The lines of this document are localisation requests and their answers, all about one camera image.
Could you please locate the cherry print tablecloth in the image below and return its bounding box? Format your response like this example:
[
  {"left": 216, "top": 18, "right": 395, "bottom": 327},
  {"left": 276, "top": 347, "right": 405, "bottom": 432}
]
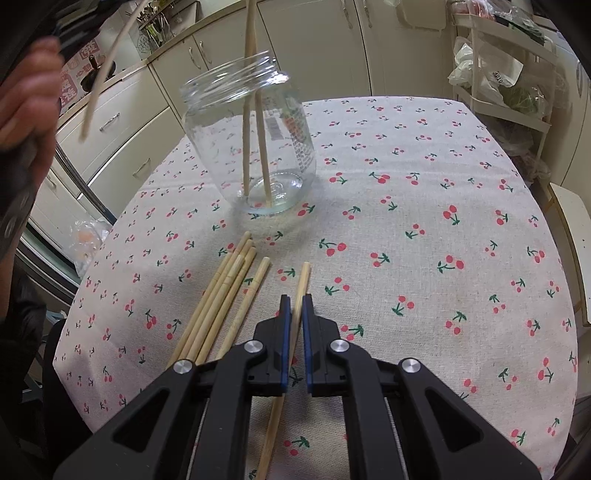
[{"left": 52, "top": 95, "right": 580, "bottom": 480}]

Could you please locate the white shelf rack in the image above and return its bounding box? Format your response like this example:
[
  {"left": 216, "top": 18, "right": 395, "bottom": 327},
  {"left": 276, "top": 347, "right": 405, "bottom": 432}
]
[{"left": 450, "top": 11, "right": 561, "bottom": 185}]

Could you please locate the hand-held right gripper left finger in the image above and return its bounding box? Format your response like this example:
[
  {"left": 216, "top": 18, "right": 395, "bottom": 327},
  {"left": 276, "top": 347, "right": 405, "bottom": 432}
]
[{"left": 52, "top": 294, "right": 293, "bottom": 480}]

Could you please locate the person's left forearm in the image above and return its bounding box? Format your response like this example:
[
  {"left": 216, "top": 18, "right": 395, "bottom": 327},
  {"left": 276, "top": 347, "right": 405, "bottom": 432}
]
[{"left": 0, "top": 258, "right": 49, "bottom": 462}]

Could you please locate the white stool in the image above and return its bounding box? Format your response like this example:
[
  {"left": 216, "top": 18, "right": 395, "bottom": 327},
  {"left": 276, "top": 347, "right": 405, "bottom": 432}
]
[{"left": 547, "top": 182, "right": 591, "bottom": 328}]

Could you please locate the white plastic bag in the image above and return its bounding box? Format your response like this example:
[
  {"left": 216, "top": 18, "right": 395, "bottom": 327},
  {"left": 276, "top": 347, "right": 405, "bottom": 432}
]
[{"left": 447, "top": 37, "right": 525, "bottom": 104}]

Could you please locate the cream corner cabinet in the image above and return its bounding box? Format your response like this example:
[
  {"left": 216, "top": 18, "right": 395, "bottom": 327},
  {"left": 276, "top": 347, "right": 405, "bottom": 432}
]
[{"left": 148, "top": 18, "right": 259, "bottom": 116}]

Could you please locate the clear glass jar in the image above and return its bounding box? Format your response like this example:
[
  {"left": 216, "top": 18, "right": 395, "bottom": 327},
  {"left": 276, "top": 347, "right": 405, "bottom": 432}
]
[{"left": 179, "top": 51, "right": 317, "bottom": 217}]

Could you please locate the crumpled clear plastic bag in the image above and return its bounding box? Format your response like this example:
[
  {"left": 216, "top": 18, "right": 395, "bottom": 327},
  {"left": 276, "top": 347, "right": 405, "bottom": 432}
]
[{"left": 68, "top": 219, "right": 112, "bottom": 274}]

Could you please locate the kitchen utensil rack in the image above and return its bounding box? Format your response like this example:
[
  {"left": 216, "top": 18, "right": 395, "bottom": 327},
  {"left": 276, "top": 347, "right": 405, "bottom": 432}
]
[{"left": 136, "top": 7, "right": 181, "bottom": 52}]

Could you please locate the cream tall cabinet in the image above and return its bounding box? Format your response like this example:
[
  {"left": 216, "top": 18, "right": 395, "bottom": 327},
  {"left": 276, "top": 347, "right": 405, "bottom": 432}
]
[{"left": 256, "top": 0, "right": 455, "bottom": 100}]

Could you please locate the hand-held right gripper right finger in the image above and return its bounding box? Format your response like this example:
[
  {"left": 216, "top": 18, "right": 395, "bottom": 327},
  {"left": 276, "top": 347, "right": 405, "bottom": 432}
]
[{"left": 302, "top": 294, "right": 542, "bottom": 480}]

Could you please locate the person's left hand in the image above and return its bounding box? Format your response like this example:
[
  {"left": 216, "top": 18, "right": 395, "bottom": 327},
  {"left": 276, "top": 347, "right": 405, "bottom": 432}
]
[{"left": 0, "top": 38, "right": 63, "bottom": 195}]

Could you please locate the black wok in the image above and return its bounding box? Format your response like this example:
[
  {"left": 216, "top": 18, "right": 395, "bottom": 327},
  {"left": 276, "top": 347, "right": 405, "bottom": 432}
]
[{"left": 78, "top": 55, "right": 117, "bottom": 92}]

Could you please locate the cream drawer cabinet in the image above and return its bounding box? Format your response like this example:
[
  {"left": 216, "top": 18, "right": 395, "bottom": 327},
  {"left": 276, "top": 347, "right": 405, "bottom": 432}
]
[{"left": 28, "top": 69, "right": 185, "bottom": 241}]

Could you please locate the bag of green vegetables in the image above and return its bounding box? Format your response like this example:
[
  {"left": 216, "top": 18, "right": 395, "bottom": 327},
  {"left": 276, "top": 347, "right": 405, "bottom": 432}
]
[{"left": 501, "top": 83, "right": 552, "bottom": 116}]

